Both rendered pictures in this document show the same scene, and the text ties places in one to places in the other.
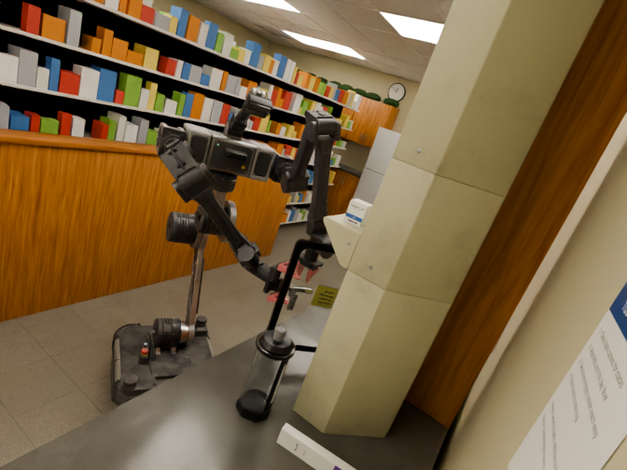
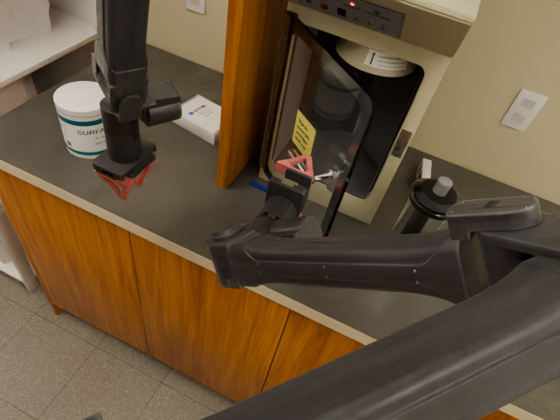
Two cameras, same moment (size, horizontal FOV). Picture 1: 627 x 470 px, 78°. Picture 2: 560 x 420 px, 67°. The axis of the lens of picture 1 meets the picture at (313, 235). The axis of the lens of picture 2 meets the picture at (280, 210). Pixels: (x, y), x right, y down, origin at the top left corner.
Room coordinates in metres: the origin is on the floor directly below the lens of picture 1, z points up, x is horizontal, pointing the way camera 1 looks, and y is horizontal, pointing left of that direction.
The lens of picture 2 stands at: (1.32, 0.57, 1.72)
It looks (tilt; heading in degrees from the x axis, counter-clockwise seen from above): 47 degrees down; 258
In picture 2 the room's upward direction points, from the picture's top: 13 degrees clockwise
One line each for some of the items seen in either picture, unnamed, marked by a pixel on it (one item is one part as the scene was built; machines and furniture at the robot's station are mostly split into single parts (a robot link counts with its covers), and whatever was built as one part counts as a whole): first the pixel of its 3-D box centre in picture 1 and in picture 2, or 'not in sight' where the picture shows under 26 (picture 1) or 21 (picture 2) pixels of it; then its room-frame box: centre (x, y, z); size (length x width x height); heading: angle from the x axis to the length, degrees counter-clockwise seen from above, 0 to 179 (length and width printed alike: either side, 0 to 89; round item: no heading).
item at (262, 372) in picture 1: (265, 375); (415, 229); (0.88, 0.00, 1.06); 0.11 x 0.11 x 0.21
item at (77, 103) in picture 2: not in sight; (88, 120); (1.66, -0.33, 1.02); 0.13 x 0.13 x 0.15
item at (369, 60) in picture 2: not in sight; (380, 42); (1.01, -0.26, 1.34); 0.18 x 0.18 x 0.05
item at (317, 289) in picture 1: (322, 301); (304, 143); (1.15, -0.10, 1.19); 0.30 x 0.01 x 0.40; 113
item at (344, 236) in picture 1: (360, 236); (368, 5); (1.10, -0.13, 1.46); 0.32 x 0.12 x 0.10; 154
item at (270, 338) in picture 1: (277, 339); (438, 192); (0.88, 0.00, 1.18); 0.09 x 0.09 x 0.07
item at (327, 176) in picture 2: not in sight; (308, 166); (1.15, -0.02, 1.20); 0.10 x 0.05 x 0.03; 113
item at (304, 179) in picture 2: (287, 275); (297, 176); (1.18, 0.04, 1.22); 0.09 x 0.07 x 0.07; 63
